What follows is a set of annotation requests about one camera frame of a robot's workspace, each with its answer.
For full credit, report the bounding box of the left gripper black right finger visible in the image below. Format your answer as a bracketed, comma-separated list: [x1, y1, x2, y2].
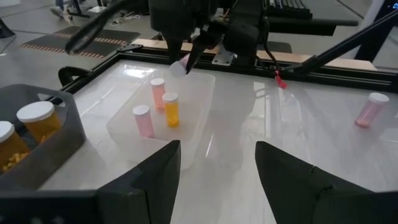
[254, 141, 374, 224]

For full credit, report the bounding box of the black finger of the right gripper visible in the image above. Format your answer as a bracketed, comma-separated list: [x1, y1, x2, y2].
[164, 30, 185, 65]
[185, 30, 225, 75]

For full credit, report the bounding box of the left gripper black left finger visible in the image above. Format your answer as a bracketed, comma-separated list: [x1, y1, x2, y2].
[95, 139, 182, 224]

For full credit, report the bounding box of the salmon pink pill bottle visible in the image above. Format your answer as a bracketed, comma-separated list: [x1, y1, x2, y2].
[150, 77, 166, 112]

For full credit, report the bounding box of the narrow amber pill bottle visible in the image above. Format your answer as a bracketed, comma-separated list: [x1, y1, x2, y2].
[162, 91, 180, 128]

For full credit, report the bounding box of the tall pink pill bottle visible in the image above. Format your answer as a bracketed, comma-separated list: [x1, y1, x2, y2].
[354, 91, 391, 129]

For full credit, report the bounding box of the wide amber pill bottle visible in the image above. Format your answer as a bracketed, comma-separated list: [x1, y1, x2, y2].
[0, 120, 31, 174]
[16, 100, 62, 144]

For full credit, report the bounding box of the clear plastic bin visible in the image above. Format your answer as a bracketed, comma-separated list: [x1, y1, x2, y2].
[106, 68, 216, 170]

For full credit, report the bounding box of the dark grey plastic bin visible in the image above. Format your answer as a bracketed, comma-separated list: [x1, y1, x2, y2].
[0, 83, 88, 192]

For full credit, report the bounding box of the black orange-striped floor mat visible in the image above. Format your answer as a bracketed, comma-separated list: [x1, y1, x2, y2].
[21, 26, 141, 60]

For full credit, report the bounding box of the red tag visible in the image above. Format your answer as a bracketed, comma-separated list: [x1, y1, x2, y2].
[274, 70, 289, 90]

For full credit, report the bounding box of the black keyboard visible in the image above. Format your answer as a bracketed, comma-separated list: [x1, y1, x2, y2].
[266, 0, 313, 20]

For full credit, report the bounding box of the dark side desk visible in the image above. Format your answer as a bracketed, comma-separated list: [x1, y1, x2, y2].
[266, 0, 360, 37]

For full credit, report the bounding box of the silver base bracket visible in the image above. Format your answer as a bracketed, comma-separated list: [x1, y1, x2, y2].
[211, 51, 234, 67]

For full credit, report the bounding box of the white coiled cable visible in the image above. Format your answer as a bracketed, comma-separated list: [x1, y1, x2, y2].
[109, 11, 141, 27]

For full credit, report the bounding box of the black cable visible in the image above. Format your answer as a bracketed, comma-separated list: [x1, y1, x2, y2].
[64, 0, 150, 56]

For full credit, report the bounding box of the black frame strut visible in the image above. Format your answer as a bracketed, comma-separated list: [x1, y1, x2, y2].
[281, 11, 398, 77]

